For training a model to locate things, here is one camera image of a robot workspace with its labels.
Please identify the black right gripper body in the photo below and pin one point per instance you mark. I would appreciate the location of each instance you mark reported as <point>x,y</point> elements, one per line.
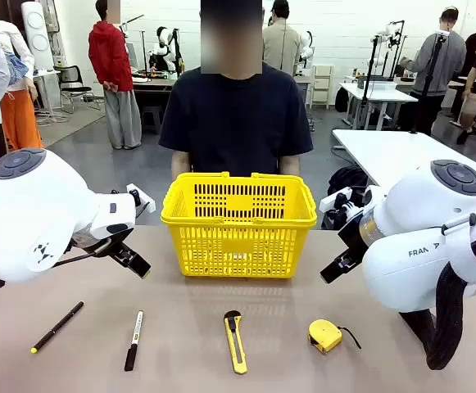
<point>356,237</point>

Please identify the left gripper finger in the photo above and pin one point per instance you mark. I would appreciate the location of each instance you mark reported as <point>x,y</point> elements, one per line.
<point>137,258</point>
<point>129,264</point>

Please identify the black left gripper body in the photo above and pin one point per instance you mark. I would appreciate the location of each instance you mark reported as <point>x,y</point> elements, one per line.
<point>98,247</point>

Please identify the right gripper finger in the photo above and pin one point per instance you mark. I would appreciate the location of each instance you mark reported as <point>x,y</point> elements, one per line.
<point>338,272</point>
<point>336,264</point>

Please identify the white marker with black cap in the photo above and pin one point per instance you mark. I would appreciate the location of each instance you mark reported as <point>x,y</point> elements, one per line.
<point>135,335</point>

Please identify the black pen with yellow tip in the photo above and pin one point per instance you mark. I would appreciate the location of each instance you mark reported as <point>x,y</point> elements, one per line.
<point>57,327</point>

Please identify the yellow utility knife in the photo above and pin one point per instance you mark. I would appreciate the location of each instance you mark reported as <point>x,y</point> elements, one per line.
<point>235,344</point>

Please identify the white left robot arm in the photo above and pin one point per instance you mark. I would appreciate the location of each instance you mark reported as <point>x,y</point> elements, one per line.
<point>37,213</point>

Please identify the person's left forearm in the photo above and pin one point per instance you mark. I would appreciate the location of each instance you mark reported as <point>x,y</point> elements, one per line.
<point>288,163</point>

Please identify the person's right forearm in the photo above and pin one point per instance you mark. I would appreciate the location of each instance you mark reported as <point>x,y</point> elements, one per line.
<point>180,163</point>

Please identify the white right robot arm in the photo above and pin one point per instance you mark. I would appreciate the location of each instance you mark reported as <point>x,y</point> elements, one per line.
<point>418,204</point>

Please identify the yellow plastic shopping basket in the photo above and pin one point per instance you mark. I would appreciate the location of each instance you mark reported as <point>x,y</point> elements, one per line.
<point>237,249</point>

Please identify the person in dark navy T-shirt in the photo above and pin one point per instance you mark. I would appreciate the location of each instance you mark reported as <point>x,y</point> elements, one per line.
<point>237,123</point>

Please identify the person in gray sweater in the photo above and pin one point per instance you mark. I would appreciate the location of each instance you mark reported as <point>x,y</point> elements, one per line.
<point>438,69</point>

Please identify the person in red hoodie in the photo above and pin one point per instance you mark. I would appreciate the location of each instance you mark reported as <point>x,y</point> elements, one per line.
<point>110,53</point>

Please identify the person in beige jacket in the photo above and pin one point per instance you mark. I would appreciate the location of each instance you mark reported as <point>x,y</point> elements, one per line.
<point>280,45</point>

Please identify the black backpack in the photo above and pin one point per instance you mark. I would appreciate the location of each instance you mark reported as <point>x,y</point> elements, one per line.
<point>346,180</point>

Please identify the yellow tape measure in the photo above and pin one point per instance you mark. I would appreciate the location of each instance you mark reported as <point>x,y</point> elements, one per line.
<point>323,333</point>

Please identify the large white table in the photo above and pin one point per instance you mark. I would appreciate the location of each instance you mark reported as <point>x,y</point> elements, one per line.
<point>389,151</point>

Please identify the white desk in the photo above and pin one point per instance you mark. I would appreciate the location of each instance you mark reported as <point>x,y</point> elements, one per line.
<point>377,94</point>

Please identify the white drawer cart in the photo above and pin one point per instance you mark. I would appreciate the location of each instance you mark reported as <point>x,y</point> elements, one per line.
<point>322,86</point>

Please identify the black office chair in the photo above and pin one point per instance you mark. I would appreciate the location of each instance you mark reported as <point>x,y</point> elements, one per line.
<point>73,88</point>

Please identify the black tripod stand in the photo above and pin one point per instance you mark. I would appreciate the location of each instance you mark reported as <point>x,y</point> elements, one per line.
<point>428,82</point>

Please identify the white background robot on stand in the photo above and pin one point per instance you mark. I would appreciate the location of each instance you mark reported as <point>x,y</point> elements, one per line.
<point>391,32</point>

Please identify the white background robot black parts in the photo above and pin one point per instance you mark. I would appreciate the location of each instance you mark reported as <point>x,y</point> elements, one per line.
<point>164,49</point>

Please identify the white tower air conditioner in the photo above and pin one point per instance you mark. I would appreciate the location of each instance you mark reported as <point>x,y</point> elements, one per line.
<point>37,37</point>

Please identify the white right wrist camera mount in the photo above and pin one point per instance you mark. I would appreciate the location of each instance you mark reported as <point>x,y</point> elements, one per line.
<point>332,200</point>

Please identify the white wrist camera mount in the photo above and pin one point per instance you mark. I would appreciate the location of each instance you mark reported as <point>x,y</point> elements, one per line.
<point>143,200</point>
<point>332,200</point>

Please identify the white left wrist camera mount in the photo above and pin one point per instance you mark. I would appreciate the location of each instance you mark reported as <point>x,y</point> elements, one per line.
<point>143,200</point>

